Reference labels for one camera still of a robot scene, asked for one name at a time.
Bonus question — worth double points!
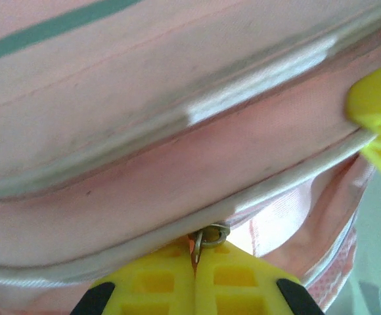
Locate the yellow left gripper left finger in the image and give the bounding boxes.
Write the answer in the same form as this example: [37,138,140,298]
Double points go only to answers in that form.
[68,241,198,315]

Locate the pink backpack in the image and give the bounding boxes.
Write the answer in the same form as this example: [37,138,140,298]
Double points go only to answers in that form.
[0,0,381,315]

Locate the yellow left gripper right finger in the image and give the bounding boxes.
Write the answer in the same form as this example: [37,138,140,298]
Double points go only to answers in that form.
[195,241,326,315]

